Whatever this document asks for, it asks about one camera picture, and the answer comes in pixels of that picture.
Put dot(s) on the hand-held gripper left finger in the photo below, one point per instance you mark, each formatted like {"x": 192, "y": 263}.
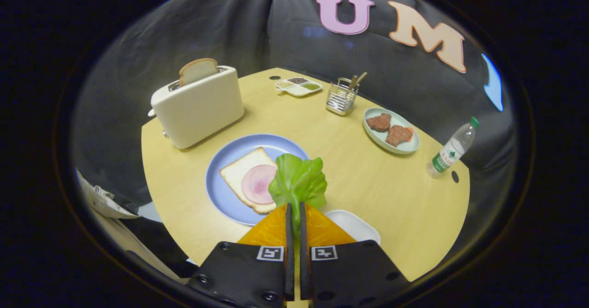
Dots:
{"x": 289, "y": 252}

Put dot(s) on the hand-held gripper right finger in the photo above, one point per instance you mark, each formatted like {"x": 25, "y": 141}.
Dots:
{"x": 303, "y": 252}

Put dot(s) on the green lettuce leaf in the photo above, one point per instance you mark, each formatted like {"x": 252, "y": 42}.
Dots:
{"x": 297, "y": 181}

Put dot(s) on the toast bread slice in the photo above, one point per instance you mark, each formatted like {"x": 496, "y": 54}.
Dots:
{"x": 198, "y": 71}

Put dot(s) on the white plate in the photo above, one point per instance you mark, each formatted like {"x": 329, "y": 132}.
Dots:
{"x": 354, "y": 225}

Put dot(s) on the pink ham slice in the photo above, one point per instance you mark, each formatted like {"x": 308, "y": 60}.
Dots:
{"x": 257, "y": 183}

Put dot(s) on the white bread slice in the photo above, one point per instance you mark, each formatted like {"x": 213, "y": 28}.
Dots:
{"x": 239, "y": 172}

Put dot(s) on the blue plate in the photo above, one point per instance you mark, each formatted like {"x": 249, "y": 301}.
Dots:
{"x": 239, "y": 147}

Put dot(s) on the pale green plate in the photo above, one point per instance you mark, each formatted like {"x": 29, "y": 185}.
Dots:
{"x": 379, "y": 136}

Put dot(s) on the brown meat patty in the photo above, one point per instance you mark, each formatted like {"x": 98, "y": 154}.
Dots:
{"x": 378, "y": 122}
{"x": 398, "y": 136}

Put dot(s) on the white divided condiment tray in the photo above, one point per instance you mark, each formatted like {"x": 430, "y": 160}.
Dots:
{"x": 299, "y": 90}

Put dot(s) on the white toaster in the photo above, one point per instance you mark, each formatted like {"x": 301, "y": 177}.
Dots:
{"x": 198, "y": 110}

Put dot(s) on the clear plastic water bottle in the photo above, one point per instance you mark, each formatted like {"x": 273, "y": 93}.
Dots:
{"x": 448, "y": 154}

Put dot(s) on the light wooden utensil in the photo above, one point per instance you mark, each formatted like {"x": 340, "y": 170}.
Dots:
{"x": 353, "y": 83}

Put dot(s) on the brown wooden utensil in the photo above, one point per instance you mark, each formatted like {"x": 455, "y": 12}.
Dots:
{"x": 361, "y": 78}

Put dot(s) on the white crumpled cloth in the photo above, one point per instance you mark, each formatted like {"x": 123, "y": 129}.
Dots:
{"x": 106, "y": 202}

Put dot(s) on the black backdrop cloth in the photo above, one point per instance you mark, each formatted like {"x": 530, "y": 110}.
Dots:
{"x": 138, "y": 68}

